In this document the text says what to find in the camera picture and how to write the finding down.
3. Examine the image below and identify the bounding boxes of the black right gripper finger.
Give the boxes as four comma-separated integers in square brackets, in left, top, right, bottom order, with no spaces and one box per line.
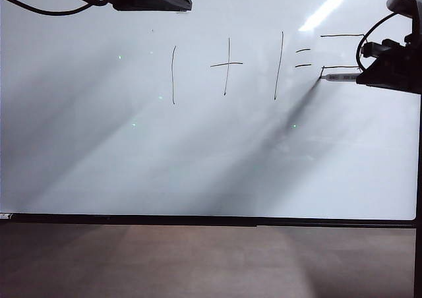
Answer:
[355,62,422,96]
[361,41,386,59]

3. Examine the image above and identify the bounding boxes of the black whiteboard bottom rail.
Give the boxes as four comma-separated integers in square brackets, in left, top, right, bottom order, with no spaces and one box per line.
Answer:
[0,213,422,229]

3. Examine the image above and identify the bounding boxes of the white whiteboard with black writing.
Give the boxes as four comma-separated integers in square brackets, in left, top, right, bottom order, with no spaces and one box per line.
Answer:
[0,0,422,222]

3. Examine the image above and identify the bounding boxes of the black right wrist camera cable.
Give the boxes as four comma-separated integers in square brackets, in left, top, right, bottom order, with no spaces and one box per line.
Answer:
[355,11,402,74]

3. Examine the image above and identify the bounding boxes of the smooth black arm cable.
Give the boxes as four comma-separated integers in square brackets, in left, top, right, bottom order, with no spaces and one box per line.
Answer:
[0,0,110,17]

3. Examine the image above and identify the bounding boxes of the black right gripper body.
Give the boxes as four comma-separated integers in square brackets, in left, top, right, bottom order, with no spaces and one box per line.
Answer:
[375,33,422,67]

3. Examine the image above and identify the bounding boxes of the white marker pen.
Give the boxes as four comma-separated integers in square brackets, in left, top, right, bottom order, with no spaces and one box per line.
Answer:
[318,73,363,83]

